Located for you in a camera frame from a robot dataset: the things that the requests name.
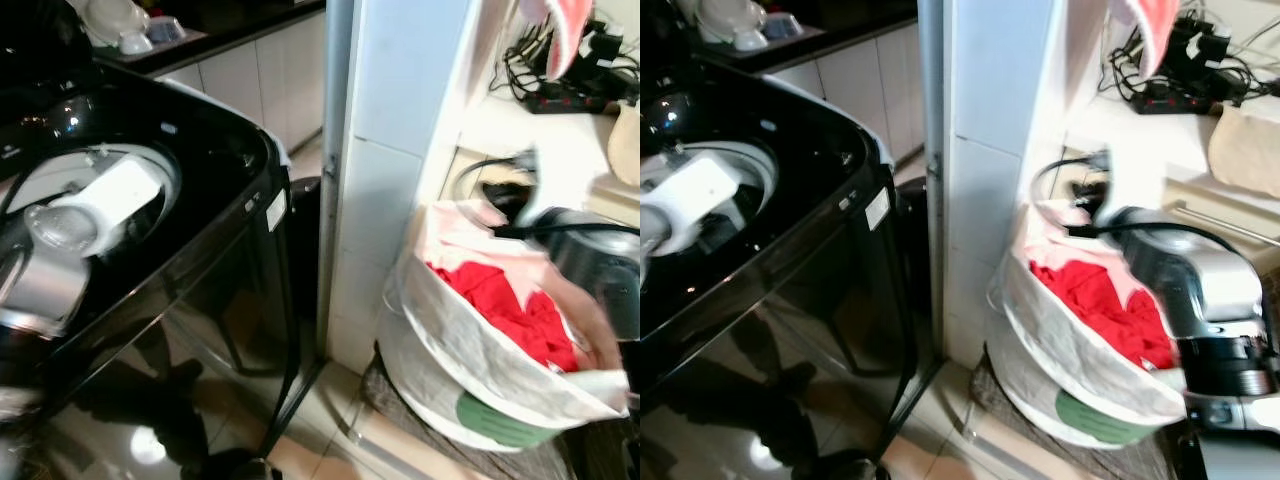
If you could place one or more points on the black power strip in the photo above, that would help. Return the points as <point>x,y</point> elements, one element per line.
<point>1170,102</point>
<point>570,100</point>

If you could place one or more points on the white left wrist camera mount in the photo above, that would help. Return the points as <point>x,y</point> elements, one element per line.
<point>695,190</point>
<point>115,195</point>

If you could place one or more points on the white fabric laundry basket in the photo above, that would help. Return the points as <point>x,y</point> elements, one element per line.
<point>1060,330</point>
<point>470,360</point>

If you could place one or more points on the pink hanging cloth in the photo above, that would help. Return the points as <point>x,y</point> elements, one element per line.
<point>1155,30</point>
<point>570,30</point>

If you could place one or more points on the blue bowl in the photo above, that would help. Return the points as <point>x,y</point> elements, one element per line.
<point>167,28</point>
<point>785,25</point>

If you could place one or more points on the beige cloth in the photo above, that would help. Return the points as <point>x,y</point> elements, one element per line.
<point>626,145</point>
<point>1245,150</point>

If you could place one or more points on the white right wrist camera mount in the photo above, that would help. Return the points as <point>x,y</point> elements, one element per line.
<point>1105,190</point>
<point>528,165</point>

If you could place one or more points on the black power adapter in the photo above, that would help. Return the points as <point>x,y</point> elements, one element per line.
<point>605,45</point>
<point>1205,45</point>

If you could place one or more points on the small white bowl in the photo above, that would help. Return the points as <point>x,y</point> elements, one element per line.
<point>135,43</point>
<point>748,40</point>

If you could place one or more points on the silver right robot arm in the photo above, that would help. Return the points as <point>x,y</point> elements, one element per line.
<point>595,255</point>
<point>1190,280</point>

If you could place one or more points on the white kitchen cabinet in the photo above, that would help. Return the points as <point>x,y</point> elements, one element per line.
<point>260,80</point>
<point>860,90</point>

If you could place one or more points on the black top-load washing machine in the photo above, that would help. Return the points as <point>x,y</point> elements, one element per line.
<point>200,330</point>
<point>800,340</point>

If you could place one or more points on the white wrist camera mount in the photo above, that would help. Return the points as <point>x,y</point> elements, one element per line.
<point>115,195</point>
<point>528,165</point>
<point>695,190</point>
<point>1105,190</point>

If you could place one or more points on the red garment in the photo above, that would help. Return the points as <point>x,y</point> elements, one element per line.
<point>510,305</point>
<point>1110,310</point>

